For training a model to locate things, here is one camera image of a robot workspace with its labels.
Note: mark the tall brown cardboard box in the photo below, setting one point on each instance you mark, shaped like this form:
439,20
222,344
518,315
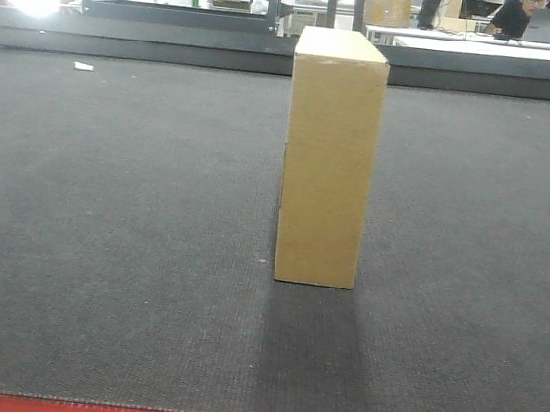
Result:
339,82

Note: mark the white table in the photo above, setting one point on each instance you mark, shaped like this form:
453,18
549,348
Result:
470,43

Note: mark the black conveyor belt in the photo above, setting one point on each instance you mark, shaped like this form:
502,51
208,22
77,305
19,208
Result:
138,212

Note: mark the small white paper scrap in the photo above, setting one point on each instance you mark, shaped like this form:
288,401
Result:
83,66

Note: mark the brown box in background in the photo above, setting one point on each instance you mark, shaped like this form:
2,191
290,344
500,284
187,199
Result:
387,13

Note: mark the person in black shirt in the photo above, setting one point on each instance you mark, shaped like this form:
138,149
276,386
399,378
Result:
513,18

